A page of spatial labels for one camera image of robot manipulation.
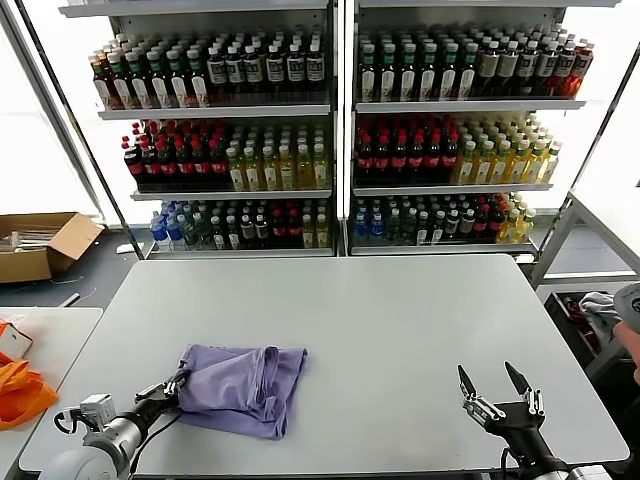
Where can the red garment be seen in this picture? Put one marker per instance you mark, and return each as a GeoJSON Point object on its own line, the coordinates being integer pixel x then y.
{"type": "Point", "coordinates": [576, 312]}

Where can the red drink bottle white cap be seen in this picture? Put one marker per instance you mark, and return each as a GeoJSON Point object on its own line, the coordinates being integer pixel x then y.
{"type": "Point", "coordinates": [581, 70]}

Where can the grey metal shelf unit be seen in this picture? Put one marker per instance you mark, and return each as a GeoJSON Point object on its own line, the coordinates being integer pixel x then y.
{"type": "Point", "coordinates": [214, 112]}
{"type": "Point", "coordinates": [470, 106]}

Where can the grey round handheld device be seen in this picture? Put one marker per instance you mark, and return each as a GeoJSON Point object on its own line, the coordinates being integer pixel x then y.
{"type": "Point", "coordinates": [629, 305]}

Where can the white floor strip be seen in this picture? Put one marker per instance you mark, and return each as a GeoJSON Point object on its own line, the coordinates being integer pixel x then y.
{"type": "Point", "coordinates": [70, 299]}

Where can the open cardboard box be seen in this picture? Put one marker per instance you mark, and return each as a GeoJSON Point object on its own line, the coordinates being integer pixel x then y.
{"type": "Point", "coordinates": [30, 265]}

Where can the small white floor object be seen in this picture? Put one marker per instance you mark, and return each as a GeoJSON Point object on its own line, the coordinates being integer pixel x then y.
{"type": "Point", "coordinates": [126, 248]}

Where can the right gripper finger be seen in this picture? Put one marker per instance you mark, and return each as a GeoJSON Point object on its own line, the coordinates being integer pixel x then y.
{"type": "Point", "coordinates": [524, 387]}
{"type": "Point", "coordinates": [470, 397]}

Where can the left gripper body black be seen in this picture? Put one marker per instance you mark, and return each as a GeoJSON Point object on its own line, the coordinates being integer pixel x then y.
{"type": "Point", "coordinates": [155, 405]}

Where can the red cap cola bottle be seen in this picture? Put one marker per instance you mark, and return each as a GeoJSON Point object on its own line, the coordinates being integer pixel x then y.
{"type": "Point", "coordinates": [450, 159]}
{"type": "Point", "coordinates": [201, 167]}
{"type": "Point", "coordinates": [218, 167]}
{"type": "Point", "coordinates": [417, 160]}
{"type": "Point", "coordinates": [134, 167]}
{"type": "Point", "coordinates": [497, 220]}
{"type": "Point", "coordinates": [434, 160]}
{"type": "Point", "coordinates": [482, 222]}
{"type": "Point", "coordinates": [400, 160]}
{"type": "Point", "coordinates": [294, 229]}
{"type": "Point", "coordinates": [150, 167]}
{"type": "Point", "coordinates": [279, 229]}
{"type": "Point", "coordinates": [185, 167]}
{"type": "Point", "coordinates": [383, 160]}
{"type": "Point", "coordinates": [366, 160]}
{"type": "Point", "coordinates": [167, 167]}

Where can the blue water bottle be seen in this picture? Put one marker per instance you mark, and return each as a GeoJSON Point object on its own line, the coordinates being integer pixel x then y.
{"type": "Point", "coordinates": [174, 230]}
{"type": "Point", "coordinates": [361, 227]}
{"type": "Point", "coordinates": [159, 232]}
{"type": "Point", "coordinates": [377, 227]}

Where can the grey metal frame table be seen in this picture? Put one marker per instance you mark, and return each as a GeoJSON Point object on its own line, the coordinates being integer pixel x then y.
{"type": "Point", "coordinates": [585, 278]}

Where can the dark drink bottle grey label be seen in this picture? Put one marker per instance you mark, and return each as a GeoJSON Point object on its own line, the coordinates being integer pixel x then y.
{"type": "Point", "coordinates": [216, 69]}
{"type": "Point", "coordinates": [295, 68]}
{"type": "Point", "coordinates": [315, 67]}
{"type": "Point", "coordinates": [274, 68]}
{"type": "Point", "coordinates": [565, 70]}
{"type": "Point", "coordinates": [527, 70]}
{"type": "Point", "coordinates": [234, 69]}
{"type": "Point", "coordinates": [253, 68]}
{"type": "Point", "coordinates": [546, 70]}

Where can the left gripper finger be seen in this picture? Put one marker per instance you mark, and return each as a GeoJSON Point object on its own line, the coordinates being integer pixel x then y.
{"type": "Point", "coordinates": [179, 385]}
{"type": "Point", "coordinates": [152, 391]}

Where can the green cap tea bottle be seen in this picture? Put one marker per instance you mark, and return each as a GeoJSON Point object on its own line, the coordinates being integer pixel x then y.
{"type": "Point", "coordinates": [369, 77]}
{"type": "Point", "coordinates": [409, 77]}
{"type": "Point", "coordinates": [450, 77]}
{"type": "Point", "coordinates": [389, 77]}
{"type": "Point", "coordinates": [161, 92]}
{"type": "Point", "coordinates": [469, 77]}
{"type": "Point", "coordinates": [141, 92]}
{"type": "Point", "coordinates": [200, 92]}
{"type": "Point", "coordinates": [430, 77]}
{"type": "Point", "coordinates": [180, 92]}
{"type": "Point", "coordinates": [121, 92]}

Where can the dark drink bottle beige label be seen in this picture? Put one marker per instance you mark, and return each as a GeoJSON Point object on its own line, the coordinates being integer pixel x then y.
{"type": "Point", "coordinates": [490, 70]}
{"type": "Point", "coordinates": [509, 70]}

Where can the person forearm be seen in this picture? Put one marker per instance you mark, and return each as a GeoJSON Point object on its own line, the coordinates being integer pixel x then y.
{"type": "Point", "coordinates": [636, 360]}

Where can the thin dark metal post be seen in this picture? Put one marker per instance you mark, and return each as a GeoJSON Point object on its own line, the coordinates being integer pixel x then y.
{"type": "Point", "coordinates": [79, 124]}
{"type": "Point", "coordinates": [617, 100]}

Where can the black storage crate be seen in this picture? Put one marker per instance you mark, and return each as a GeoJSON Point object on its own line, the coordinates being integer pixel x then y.
{"type": "Point", "coordinates": [562, 327]}

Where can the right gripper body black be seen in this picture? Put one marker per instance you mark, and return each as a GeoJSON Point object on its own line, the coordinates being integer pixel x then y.
{"type": "Point", "coordinates": [525, 432]}

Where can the purple t-shirt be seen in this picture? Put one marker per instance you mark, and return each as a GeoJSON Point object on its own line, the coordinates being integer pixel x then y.
{"type": "Point", "coordinates": [235, 385]}

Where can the green tinted water bottle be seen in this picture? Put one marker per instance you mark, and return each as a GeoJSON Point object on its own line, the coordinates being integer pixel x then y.
{"type": "Point", "coordinates": [394, 226]}
{"type": "Point", "coordinates": [410, 225]}
{"type": "Point", "coordinates": [190, 230]}
{"type": "Point", "coordinates": [204, 230]}

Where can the white sticks bundle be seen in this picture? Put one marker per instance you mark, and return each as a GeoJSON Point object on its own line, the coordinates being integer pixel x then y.
{"type": "Point", "coordinates": [30, 240]}

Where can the orange cloth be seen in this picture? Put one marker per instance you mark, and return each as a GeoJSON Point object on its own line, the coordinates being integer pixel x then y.
{"type": "Point", "coordinates": [20, 395]}

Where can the reddish tea bottle white label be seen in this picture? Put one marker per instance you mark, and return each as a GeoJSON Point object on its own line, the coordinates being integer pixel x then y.
{"type": "Point", "coordinates": [102, 89]}

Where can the white grey garment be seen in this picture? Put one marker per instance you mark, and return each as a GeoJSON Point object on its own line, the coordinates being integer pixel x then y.
{"type": "Point", "coordinates": [597, 307]}

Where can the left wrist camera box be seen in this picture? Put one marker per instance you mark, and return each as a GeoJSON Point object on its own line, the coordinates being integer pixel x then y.
{"type": "Point", "coordinates": [97, 409]}

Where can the yellow juice bottle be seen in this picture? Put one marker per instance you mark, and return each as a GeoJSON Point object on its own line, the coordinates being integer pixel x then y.
{"type": "Point", "coordinates": [303, 169]}
{"type": "Point", "coordinates": [466, 167]}
{"type": "Point", "coordinates": [526, 225]}
{"type": "Point", "coordinates": [551, 165]}
{"type": "Point", "coordinates": [236, 172]}
{"type": "Point", "coordinates": [308, 233]}
{"type": "Point", "coordinates": [484, 167]}
{"type": "Point", "coordinates": [518, 167]}
{"type": "Point", "coordinates": [501, 167]}
{"type": "Point", "coordinates": [269, 172]}
{"type": "Point", "coordinates": [253, 172]}
{"type": "Point", "coordinates": [511, 227]}
{"type": "Point", "coordinates": [320, 169]}
{"type": "Point", "coordinates": [535, 167]}
{"type": "Point", "coordinates": [286, 172]}
{"type": "Point", "coordinates": [321, 232]}

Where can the white orange small box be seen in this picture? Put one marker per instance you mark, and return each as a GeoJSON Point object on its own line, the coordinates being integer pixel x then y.
{"type": "Point", "coordinates": [17, 342]}

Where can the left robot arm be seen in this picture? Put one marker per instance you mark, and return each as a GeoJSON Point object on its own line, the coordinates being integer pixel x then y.
{"type": "Point", "coordinates": [100, 440]}

